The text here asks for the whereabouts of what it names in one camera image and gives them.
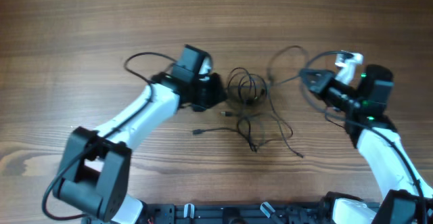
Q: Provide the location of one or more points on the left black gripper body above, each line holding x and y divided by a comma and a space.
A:
210, 91

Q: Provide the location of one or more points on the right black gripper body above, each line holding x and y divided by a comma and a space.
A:
325, 84

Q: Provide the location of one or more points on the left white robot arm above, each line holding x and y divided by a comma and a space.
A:
93, 175

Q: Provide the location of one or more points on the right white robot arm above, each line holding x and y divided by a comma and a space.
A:
407, 198

